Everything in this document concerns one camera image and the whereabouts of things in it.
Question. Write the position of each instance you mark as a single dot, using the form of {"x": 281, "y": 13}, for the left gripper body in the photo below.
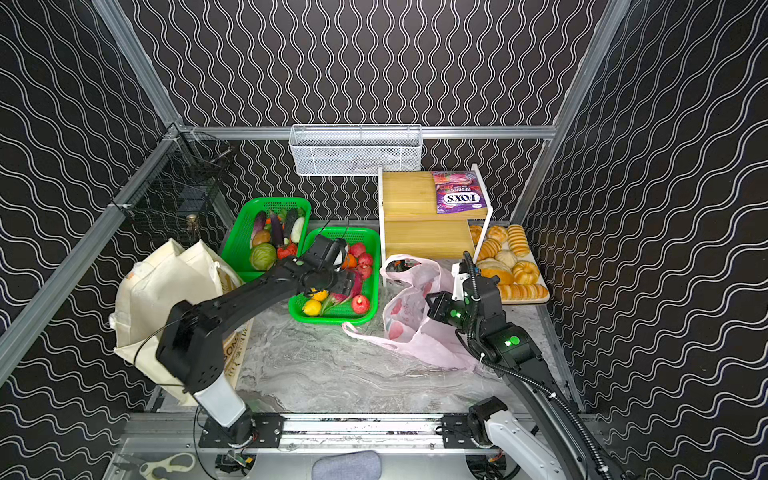
{"x": 346, "y": 282}

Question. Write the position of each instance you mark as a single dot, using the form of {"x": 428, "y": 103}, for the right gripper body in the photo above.
{"x": 438, "y": 306}

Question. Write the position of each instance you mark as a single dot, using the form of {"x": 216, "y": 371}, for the pink dragon fruit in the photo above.
{"x": 335, "y": 299}

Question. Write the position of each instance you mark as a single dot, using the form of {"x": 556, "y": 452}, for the yellow pear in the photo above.
{"x": 320, "y": 296}

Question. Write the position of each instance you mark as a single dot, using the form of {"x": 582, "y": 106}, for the green plastic basket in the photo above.
{"x": 361, "y": 254}
{"x": 252, "y": 227}

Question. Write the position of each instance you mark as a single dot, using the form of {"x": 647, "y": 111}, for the pink plastic grocery bag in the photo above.
{"x": 408, "y": 329}

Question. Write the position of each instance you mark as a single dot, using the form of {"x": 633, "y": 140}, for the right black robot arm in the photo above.
{"x": 558, "y": 445}

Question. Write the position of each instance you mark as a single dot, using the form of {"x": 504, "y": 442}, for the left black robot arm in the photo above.
{"x": 191, "y": 343}

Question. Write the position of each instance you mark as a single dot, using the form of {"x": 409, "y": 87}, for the red apple front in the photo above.
{"x": 360, "y": 304}

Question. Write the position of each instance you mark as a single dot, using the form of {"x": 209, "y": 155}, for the yellow lemon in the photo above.
{"x": 312, "y": 308}

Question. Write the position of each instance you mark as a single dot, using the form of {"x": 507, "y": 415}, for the red tomato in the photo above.
{"x": 287, "y": 250}

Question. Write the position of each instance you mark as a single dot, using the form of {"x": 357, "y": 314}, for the purple eggplant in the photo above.
{"x": 277, "y": 234}

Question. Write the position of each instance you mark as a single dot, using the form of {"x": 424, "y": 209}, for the tray of bread rolls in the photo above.
{"x": 505, "y": 253}

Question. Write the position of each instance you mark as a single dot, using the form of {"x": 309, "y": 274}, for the green cabbage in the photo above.
{"x": 263, "y": 257}

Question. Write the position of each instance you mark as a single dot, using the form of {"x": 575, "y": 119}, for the white wooden two-tier shelf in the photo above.
{"x": 410, "y": 224}

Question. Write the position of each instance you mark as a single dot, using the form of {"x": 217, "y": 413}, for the purple Fox's berries candy bag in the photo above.
{"x": 457, "y": 192}

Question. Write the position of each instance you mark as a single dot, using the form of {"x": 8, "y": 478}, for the grey padded cushion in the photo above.
{"x": 364, "y": 465}

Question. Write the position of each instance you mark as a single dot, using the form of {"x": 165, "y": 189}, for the white wire wall basket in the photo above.
{"x": 355, "y": 149}

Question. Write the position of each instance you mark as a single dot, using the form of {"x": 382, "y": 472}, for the black wire wall rack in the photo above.
{"x": 182, "y": 197}

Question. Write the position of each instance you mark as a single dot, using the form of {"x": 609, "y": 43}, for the white-handled scissors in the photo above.
{"x": 161, "y": 469}

